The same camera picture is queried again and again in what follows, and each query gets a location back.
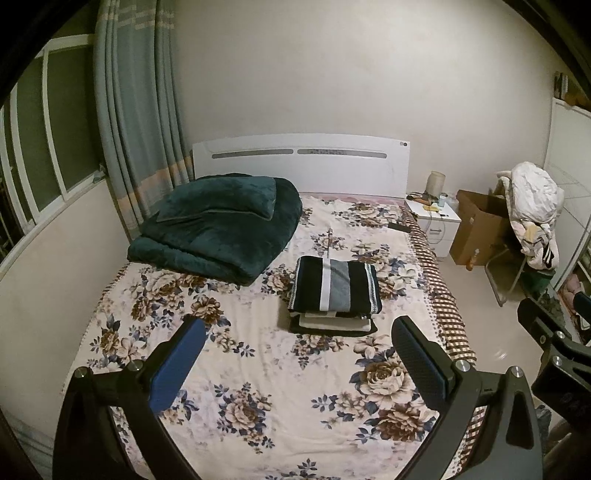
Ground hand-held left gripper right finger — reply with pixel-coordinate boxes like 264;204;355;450
392;316;546;480

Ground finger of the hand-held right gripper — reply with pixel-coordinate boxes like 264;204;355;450
517;298;591;360

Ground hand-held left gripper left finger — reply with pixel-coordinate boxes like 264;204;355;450
53;316;207;480

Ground black grey striped garment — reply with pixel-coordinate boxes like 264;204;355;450
287;256;383;320

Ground person's right forearm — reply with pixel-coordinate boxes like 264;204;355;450
549;415;576;465

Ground white clothes pile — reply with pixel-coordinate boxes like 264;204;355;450
497;161;566;271

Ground green bin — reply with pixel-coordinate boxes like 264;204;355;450
524;268;557;294

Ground patterned cloth pile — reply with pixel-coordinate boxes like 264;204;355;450
556;272;591;334

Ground metal folding chair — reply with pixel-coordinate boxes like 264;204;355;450
484;174;556;308

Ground bed with floral sheet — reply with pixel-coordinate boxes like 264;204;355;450
62;191;477;480

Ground open cardboard box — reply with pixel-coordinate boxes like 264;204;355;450
449;189;514;267

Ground dark green quilt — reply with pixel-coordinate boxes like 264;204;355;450
128;173;304;285

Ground white nightstand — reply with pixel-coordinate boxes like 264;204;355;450
405;192;463;258

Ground white wardrobe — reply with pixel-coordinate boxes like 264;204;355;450
539;96;591;298

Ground dark green pillow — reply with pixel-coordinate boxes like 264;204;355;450
156;174;278;224

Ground white headboard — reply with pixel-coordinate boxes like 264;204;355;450
191;133;410;200

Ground grey blue curtain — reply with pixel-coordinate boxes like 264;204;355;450
93;0;195;241

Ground white framed window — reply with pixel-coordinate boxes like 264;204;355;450
0;34;110;266

